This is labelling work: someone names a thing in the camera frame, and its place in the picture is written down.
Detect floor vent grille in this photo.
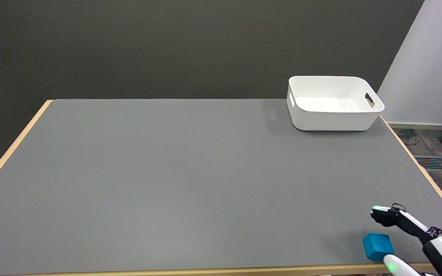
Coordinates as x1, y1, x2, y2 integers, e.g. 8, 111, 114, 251
414, 154, 442, 170

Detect blue wooden cube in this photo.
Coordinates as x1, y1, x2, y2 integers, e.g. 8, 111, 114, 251
362, 233, 395, 261

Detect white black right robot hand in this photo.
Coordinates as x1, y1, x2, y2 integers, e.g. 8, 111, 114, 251
370, 204, 442, 276

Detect white plastic storage bin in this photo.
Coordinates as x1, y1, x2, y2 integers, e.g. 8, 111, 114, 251
286, 76, 385, 131

